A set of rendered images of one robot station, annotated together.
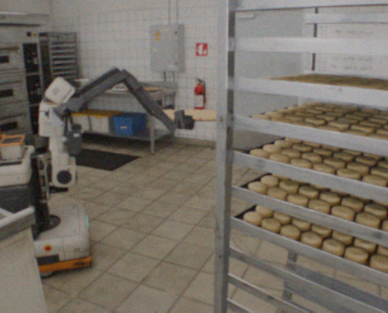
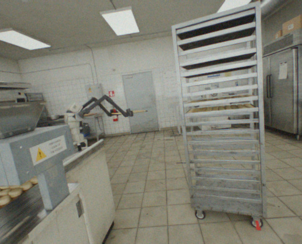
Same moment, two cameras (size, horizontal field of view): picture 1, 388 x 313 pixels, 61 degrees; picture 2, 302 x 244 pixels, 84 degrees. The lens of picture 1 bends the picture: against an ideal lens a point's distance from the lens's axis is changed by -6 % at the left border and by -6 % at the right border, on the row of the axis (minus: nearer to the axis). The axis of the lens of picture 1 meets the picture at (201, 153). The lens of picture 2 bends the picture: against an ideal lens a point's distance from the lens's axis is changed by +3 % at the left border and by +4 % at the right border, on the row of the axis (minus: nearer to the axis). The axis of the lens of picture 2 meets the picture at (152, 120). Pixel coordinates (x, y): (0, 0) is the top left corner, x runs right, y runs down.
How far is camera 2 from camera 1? 0.91 m
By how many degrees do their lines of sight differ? 21
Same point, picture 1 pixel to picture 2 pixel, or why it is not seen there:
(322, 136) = (207, 81)
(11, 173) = not seen: hidden behind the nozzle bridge
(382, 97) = (220, 68)
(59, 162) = (79, 138)
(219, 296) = (185, 139)
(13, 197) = not seen: hidden behind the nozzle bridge
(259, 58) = (137, 94)
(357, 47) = (213, 58)
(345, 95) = (212, 69)
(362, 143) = (218, 80)
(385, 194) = (226, 89)
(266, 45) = (188, 63)
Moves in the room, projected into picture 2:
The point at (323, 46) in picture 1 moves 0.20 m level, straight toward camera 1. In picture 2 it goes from (204, 60) to (214, 54)
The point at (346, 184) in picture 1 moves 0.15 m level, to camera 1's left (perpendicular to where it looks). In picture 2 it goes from (216, 91) to (201, 93)
